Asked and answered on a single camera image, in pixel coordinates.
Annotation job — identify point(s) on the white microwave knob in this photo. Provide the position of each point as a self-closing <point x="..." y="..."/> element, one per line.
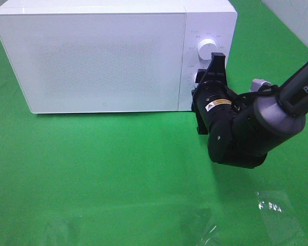
<point x="206" y="47"/>
<point x="197" y="79"/>

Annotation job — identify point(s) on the clear tape patch right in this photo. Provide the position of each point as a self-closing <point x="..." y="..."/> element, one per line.
<point x="279" y="218"/>

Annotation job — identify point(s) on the clear tape patch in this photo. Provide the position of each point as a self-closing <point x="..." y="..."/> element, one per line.
<point x="198" y="227"/>
<point x="279" y="218"/>

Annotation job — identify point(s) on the clear tape patch centre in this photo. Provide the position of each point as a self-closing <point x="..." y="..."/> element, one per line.
<point x="198" y="227"/>

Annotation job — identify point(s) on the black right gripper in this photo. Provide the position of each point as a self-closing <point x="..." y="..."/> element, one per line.
<point x="212" y="98"/>

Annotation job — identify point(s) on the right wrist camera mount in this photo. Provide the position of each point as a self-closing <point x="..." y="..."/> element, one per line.
<point x="257" y="83"/>

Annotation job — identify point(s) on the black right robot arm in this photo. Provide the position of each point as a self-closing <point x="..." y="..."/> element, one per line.
<point x="243" y="128"/>

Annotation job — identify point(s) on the white microwave oven body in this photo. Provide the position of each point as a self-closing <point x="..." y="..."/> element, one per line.
<point x="203" y="19"/>

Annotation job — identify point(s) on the white microwave door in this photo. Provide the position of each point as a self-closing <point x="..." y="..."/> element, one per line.
<point x="79" y="63"/>

